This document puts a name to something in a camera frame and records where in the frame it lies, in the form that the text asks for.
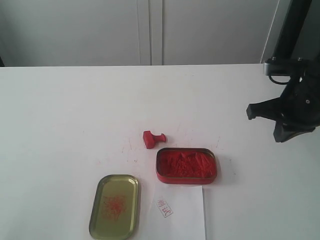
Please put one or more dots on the red rubber stamp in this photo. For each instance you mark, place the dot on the red rubber stamp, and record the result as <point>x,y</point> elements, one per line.
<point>151,140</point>

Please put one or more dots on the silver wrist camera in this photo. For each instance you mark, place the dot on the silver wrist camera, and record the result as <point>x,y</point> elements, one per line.
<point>284,67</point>

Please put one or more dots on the gold tin lid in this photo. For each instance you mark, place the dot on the gold tin lid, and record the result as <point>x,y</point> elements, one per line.
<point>115,207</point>

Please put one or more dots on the white paper sheet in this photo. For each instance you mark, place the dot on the white paper sheet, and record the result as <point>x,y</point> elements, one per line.
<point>176,213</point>

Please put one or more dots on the dark vertical post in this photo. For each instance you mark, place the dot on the dark vertical post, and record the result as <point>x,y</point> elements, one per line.
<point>291,28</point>

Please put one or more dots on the red ink pad tin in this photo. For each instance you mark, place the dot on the red ink pad tin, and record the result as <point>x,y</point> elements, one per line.
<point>186,166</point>

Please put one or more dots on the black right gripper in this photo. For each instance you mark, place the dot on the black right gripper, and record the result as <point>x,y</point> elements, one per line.
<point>297,110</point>

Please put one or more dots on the white cabinet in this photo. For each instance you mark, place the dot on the white cabinet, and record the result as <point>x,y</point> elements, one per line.
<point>138,32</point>

